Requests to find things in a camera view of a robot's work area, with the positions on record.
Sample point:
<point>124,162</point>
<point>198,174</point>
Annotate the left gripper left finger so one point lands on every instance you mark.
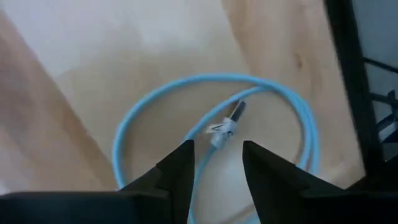
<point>177,174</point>

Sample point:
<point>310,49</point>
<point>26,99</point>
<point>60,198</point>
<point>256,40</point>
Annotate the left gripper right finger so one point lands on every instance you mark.
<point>270,180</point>

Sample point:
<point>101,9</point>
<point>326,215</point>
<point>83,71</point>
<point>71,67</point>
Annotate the black aluminium table frame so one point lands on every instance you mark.
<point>351,77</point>

